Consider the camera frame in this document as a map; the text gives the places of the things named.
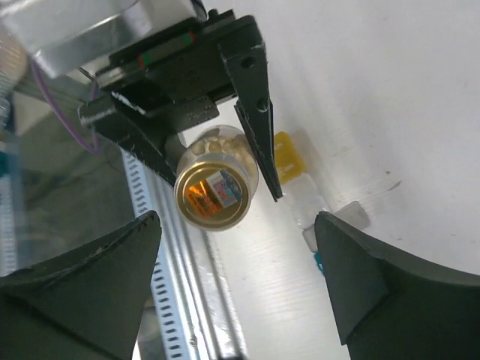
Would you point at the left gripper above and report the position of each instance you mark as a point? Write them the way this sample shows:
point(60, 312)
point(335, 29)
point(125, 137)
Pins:
point(177, 77)

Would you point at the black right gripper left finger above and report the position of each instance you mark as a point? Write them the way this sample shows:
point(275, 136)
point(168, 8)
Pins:
point(86, 303)

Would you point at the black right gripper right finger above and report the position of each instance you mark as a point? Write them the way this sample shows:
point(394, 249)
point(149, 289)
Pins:
point(390, 304)

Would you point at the clear bottle of yellow pills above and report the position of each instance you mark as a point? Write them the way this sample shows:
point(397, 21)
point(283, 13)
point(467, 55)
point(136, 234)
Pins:
point(222, 143)

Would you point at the gold bottle cap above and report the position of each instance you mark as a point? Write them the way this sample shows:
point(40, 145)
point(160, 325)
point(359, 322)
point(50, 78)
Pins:
point(213, 195)

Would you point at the weekly pill organizer strip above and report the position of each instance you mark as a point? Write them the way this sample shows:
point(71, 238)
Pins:
point(300, 192)

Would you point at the slotted cable duct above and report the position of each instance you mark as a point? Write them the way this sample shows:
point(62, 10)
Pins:
point(166, 316)

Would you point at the aluminium mounting rail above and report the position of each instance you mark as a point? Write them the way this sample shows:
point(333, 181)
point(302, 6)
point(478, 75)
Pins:
point(212, 327)

